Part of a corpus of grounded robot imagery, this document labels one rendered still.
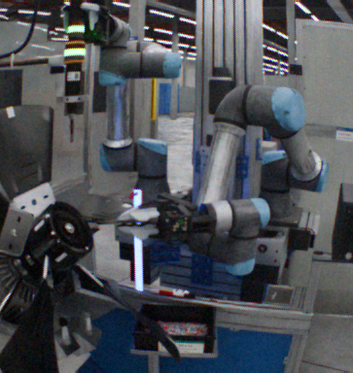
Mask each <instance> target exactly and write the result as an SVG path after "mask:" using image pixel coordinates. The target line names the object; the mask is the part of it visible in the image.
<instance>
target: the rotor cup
mask: <svg viewBox="0 0 353 373"><path fill-rule="evenodd" d="M41 220H43V221H44V223H43V224H42V225H41V226H40V227H39V228H38V230H37V231H36V230H35V227H36V226H37V225H38V224H39V223H40V222H41ZM67 222H69V223H71V224H72V225H73V227H74V230H75V231H74V232H73V233H70V232H68V231H67V230H66V228H65V224H66V223H67ZM29 230H30V231H29V233H28V236H27V239H26V242H25V245H24V248H23V252H22V253H21V256H20V257H19V256H14V255H11V258H12V261H13V263H14V265H15V266H16V268H17V269H18V271H19V272H20V274H21V275H22V276H23V277H24V278H25V279H26V280H28V282H30V283H32V284H33V285H36V286H38V287H39V286H40V285H39V279H38V278H39V277H42V276H41V274H42V270H43V269H42V266H43V262H44V260H43V258H44V253H46V255H47V256H48V258H49V261H50V266H51V269H52V276H53V288H54V287H55V286H56V285H59V283H61V282H62V281H63V280H64V279H65V277H66V274H67V270H68V269H69V268H71V267H72V266H73V265H74V264H75V263H78V262H79V261H80V260H81V259H82V258H85V257H86V256H88V254H89V253H90V251H91V250H92V249H93V247H94V245H93V234H92V231H91V228H90V226H89V224H88V222H87V220H86V219H85V218H84V216H83V215H82V214H81V213H80V212H79V210H77V209H76V208H75V207H73V206H72V205H70V204H68V203H66V202H62V201H55V202H54V203H50V204H48V206H47V207H46V208H45V209H44V210H43V211H42V212H41V213H40V214H39V216H38V217H37V216H36V217H35V219H34V220H33V222H32V225H31V227H30V229H29ZM62 254H68V255H66V256H65V257H64V258H63V259H62V260H61V261H57V260H56V259H57V258H58V257H60V256H61V255H62Z"/></svg>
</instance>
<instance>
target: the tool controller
mask: <svg viewBox="0 0 353 373"><path fill-rule="evenodd" d="M332 260H341V261H345V260H346V261H351V262H353V184H348V183H340V190H339V195H338V201H337V206H336V212H335V224H334V230H333V234H332Z"/></svg>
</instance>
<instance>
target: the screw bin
mask: <svg viewBox="0 0 353 373"><path fill-rule="evenodd" d="M216 311H217V307H216V306H215V307H213V306H207V307H196V306H182V305H165V304H150V303H141V304H140V307H139V311H138V313H139V314H140V315H142V316H144V317H146V318H148V319H152V320H154V321H158V320H161V321H169V322H175V321H176V322H198V323H205V322H208V326H211V327H208V330H209V331H208V335H203V336H195V335H182V334H168V335H169V337H171V339H172V340H173V341H174V343H175V345H176V346H177V348H178V350H179V352H180V353H186V354H195V353H203V354H213V353H214V340H216V331H217V329H216ZM144 327H145V325H144V324H143V323H142V322H140V321H139V320H138V319H137V318H136V321H135V323H134V326H133V330H132V332H131V334H132V335H133V346H134V350H139V351H155V352H168V351H167V350H166V348H165V347H164V346H163V345H162V344H161V343H160V342H159V340H157V338H156V337H155V336H154V335H153V334H152V333H151V332H143V331H144Z"/></svg>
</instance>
